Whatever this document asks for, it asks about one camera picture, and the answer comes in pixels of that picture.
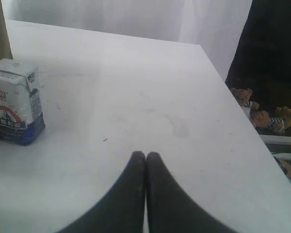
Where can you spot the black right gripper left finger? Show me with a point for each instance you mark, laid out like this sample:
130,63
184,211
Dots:
122,208

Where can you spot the white blue milk carton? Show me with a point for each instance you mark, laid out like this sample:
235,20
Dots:
21,115

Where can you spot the brown striped teddy bear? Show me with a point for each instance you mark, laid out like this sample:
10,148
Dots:
261,119

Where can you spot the white curtain backdrop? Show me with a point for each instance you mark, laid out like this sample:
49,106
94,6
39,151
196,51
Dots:
215,25

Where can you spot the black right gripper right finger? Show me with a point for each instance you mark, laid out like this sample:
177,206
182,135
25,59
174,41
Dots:
169,207

